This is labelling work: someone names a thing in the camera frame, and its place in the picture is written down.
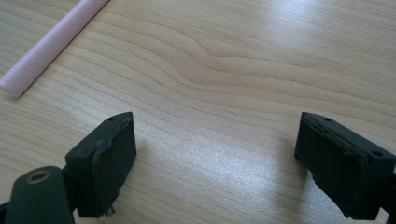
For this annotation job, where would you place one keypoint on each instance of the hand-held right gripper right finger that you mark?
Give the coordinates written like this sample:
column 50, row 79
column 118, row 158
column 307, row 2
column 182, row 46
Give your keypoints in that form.
column 336, row 161

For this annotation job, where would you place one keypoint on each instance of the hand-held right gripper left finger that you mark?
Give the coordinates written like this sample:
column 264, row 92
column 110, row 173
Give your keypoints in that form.
column 99, row 168

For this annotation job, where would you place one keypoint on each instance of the pink toothbrush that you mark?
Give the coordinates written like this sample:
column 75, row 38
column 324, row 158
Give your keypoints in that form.
column 46, row 46

